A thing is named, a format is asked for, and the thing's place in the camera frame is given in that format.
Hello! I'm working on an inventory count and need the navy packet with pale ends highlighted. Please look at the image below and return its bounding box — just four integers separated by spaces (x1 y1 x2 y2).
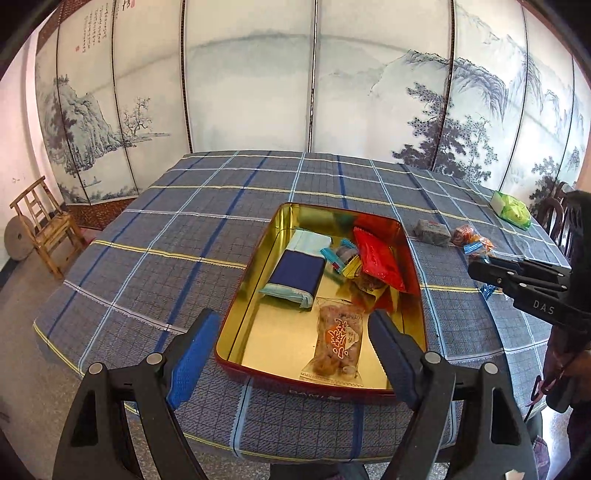
258 250 327 310

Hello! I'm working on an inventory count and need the light wooden chair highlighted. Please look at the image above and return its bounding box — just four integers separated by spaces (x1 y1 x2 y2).
9 175 87 280

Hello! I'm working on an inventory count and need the dark brown cake packet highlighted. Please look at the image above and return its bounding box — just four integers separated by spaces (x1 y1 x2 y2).
412 219 451 248

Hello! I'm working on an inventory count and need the grey plaid tablecloth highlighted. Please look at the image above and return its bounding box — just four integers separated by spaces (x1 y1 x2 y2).
32 150 573 464

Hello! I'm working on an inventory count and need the clear brown snack packet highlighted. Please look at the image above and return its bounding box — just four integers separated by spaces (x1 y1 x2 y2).
353 274 394 306

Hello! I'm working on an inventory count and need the pale teal snack packet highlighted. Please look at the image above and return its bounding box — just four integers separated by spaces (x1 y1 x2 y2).
288 229 334 256

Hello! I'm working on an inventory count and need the clear packet with orange print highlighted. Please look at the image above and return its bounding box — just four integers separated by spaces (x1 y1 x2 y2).
300 298 370 382

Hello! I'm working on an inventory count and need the red snack packet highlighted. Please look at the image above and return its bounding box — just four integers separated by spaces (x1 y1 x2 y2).
353 226 408 294

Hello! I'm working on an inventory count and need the painted landscape folding screen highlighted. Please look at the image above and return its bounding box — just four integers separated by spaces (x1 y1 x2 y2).
34 0 591 219

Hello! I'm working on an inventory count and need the green tissue pack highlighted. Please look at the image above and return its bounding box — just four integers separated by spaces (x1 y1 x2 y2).
490 191 532 231

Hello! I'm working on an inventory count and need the dark wooden chair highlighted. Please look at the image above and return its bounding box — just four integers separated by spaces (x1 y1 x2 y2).
532 181 576 253

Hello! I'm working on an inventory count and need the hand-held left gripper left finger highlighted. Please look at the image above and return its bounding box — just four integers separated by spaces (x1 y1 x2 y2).
53 308 222 480

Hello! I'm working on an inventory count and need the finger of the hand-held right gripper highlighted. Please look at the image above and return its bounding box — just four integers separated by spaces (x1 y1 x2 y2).
468 260 562 301
489 256 573 278

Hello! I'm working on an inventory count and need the orange snack packet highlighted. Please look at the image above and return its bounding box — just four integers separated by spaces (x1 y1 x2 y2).
451 224 479 247

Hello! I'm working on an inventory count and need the round stone disc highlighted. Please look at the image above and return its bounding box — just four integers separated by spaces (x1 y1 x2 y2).
4 217 36 262

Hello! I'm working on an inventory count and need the red tin box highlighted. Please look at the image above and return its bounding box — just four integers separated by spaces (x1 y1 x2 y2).
215 202 428 403

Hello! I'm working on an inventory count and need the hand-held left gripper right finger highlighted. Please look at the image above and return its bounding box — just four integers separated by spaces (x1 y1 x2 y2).
368 308 539 480

